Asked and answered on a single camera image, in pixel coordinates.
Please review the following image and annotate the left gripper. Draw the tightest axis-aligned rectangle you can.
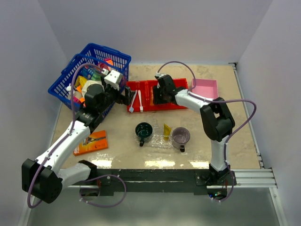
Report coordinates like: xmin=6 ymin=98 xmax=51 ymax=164
xmin=98 ymin=75 xmax=135 ymax=113

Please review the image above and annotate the orange toothpaste tube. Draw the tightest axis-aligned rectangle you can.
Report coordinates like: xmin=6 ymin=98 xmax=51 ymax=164
xmin=150 ymin=89 xmax=154 ymax=106

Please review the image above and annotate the yellow toothpaste tube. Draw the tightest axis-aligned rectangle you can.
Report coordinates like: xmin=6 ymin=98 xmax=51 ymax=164
xmin=163 ymin=124 xmax=172 ymax=141

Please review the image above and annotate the dark green mug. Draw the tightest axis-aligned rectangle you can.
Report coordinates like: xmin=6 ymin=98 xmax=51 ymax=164
xmin=135 ymin=122 xmax=153 ymax=147

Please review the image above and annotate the clear textured acrylic holder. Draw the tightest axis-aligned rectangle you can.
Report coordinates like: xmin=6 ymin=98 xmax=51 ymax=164
xmin=148 ymin=126 xmax=173 ymax=148

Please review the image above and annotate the grey-purple mug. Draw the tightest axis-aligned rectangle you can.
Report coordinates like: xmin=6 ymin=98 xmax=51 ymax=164
xmin=172 ymin=127 xmax=190 ymax=153

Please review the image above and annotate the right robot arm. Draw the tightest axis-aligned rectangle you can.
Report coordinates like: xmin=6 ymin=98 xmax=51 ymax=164
xmin=153 ymin=73 xmax=235 ymax=185

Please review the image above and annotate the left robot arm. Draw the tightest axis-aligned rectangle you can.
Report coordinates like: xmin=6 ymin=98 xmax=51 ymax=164
xmin=21 ymin=84 xmax=134 ymax=203

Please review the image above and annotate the white toothbrush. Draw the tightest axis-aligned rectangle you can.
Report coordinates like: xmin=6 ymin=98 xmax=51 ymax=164
xmin=138 ymin=90 xmax=143 ymax=113

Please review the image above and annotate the clear textured oval tray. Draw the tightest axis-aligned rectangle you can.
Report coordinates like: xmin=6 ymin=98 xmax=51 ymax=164
xmin=135 ymin=122 xmax=190 ymax=152

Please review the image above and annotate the red left bin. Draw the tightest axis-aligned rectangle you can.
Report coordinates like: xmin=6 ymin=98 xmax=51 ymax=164
xmin=127 ymin=81 xmax=146 ymax=112

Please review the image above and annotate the red bin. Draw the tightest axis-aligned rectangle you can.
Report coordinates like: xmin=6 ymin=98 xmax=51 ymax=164
xmin=127 ymin=81 xmax=146 ymax=112
xmin=167 ymin=78 xmax=188 ymax=110
xmin=143 ymin=80 xmax=167 ymax=112

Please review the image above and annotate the red right bin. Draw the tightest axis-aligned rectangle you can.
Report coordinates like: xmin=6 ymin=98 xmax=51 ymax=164
xmin=167 ymin=78 xmax=188 ymax=110

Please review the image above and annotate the red middle bin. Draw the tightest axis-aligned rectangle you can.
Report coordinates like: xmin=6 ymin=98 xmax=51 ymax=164
xmin=143 ymin=80 xmax=167 ymax=112

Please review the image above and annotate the blue plastic basket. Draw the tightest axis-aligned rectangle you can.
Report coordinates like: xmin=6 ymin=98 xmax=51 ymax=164
xmin=48 ymin=43 xmax=131 ymax=119

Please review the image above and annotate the white crumpled pouch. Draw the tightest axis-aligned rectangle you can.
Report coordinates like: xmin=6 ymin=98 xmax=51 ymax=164
xmin=81 ymin=80 xmax=97 ymax=96

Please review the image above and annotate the pink drawer box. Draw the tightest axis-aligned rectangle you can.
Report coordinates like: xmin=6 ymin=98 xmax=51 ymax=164
xmin=191 ymin=79 xmax=219 ymax=99

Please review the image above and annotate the orange razor package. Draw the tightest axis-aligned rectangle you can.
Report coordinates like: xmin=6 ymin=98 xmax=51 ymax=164
xmin=73 ymin=130 xmax=109 ymax=156

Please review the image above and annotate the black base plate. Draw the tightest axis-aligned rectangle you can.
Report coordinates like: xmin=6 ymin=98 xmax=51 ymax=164
xmin=76 ymin=169 xmax=237 ymax=196

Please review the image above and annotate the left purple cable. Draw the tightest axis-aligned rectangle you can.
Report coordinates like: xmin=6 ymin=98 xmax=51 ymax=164
xmin=27 ymin=63 xmax=108 ymax=209

